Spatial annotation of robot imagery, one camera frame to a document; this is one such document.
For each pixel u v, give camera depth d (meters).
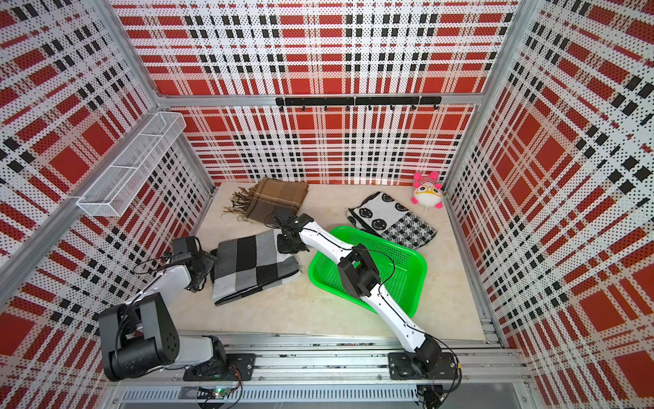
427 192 1.11
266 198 1.15
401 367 0.73
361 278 0.65
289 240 0.87
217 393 0.69
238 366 0.73
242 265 0.93
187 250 0.70
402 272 0.93
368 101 0.89
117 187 0.71
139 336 0.44
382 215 1.05
